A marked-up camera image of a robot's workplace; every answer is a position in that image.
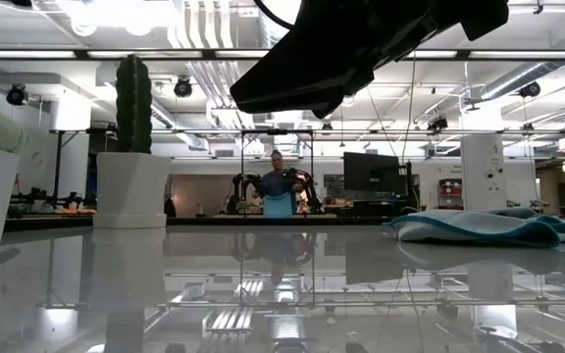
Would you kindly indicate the brown partition panel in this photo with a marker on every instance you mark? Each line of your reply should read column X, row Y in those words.
column 199, row 193

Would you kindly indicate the small black desk robot arm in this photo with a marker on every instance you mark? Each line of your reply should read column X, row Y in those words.
column 307, row 184
column 245, row 184

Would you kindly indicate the light wooden cabinet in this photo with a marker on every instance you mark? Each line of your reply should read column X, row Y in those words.
column 552, row 191

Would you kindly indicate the long LED light bar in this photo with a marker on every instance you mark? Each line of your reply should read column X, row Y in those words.
column 165, row 54

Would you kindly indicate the small blue cloth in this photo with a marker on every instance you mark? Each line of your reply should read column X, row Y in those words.
column 279, row 206

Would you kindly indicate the white pillar cabinet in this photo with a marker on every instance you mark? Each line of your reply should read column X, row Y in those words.
column 478, row 171

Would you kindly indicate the black ceiling spotlight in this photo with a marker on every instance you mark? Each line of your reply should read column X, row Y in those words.
column 530, row 89
column 16, row 94
column 437, row 123
column 183, row 87

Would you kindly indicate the black computer monitor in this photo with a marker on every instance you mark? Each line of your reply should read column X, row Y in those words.
column 371, row 171

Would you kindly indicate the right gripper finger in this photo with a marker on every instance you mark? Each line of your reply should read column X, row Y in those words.
column 312, row 78

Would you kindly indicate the red storage shelf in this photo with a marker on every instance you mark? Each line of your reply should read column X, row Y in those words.
column 450, row 193

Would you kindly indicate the black table stand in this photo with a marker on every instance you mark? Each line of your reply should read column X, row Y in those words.
column 57, row 166

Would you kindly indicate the person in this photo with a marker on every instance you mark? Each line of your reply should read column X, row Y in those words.
column 277, row 181

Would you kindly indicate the light blue microfiber towel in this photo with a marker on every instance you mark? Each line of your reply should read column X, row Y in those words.
column 474, row 225

